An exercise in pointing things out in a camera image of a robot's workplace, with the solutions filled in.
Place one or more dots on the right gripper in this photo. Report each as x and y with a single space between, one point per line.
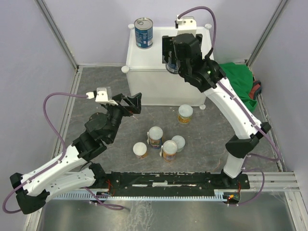
168 45

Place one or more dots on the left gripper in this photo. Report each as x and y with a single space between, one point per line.
136 102

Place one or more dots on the blue can with pull-tab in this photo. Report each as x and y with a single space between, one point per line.
143 32

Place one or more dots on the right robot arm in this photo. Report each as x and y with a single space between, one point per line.
210 79

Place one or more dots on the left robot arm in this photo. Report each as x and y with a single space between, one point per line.
34 189

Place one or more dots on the white cube counter cabinet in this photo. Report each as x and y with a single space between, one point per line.
146 73

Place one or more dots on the tall can white lid centre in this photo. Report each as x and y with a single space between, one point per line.
154 137

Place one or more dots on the small orange can left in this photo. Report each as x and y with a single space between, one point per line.
140 150

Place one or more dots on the orange can near cabinet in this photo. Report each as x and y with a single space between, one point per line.
185 113

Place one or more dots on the orange can front centre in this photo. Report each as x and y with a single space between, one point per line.
168 150

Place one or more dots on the green cloth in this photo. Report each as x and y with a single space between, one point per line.
241 79

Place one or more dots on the clear-lid can right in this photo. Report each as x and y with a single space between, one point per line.
180 141

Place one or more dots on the red cloth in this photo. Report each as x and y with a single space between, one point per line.
255 90

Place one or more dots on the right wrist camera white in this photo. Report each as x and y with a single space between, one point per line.
186 25

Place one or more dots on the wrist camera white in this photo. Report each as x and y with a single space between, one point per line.
186 25
102 95

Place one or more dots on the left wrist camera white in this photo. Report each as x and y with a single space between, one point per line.
102 95

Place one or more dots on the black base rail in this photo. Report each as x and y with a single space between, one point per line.
170 184

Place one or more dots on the blue-white cable duct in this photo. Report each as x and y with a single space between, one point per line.
85 195

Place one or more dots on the aluminium frame rail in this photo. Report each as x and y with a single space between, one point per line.
32 220

